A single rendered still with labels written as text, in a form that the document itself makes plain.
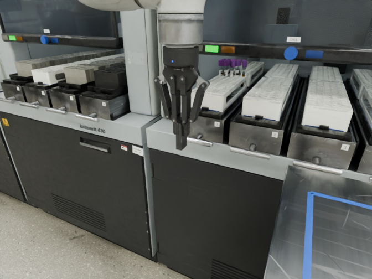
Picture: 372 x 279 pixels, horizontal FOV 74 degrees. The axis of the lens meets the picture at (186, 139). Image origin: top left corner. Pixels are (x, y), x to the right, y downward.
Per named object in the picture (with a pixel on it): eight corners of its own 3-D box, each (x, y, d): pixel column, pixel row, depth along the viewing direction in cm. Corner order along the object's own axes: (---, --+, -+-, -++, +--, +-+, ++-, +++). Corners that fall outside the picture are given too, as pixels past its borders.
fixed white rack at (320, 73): (309, 79, 112) (312, 65, 109) (334, 82, 108) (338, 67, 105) (305, 97, 88) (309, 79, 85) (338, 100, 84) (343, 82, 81)
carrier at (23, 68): (39, 77, 108) (35, 63, 105) (35, 78, 106) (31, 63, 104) (22, 75, 112) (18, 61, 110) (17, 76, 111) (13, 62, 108)
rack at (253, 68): (242, 73, 124) (243, 60, 121) (262, 75, 120) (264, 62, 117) (223, 87, 100) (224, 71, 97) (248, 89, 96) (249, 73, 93)
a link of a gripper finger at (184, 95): (186, 72, 55) (192, 73, 54) (187, 119, 60) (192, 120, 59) (178, 76, 52) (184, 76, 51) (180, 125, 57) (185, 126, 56)
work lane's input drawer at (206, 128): (238, 84, 130) (240, 67, 126) (265, 88, 125) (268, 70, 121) (171, 141, 72) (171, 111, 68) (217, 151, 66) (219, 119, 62)
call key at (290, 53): (283, 59, 60) (285, 46, 59) (296, 60, 59) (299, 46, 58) (282, 60, 59) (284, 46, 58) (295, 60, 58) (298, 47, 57)
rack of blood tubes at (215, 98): (221, 88, 98) (222, 72, 96) (247, 91, 94) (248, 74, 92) (190, 110, 74) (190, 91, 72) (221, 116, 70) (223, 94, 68)
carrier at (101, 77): (123, 89, 90) (121, 72, 87) (119, 91, 88) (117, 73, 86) (99, 86, 94) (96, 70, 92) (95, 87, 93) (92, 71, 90)
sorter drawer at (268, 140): (268, 88, 124) (271, 70, 120) (298, 91, 119) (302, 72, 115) (222, 152, 66) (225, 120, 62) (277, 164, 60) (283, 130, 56)
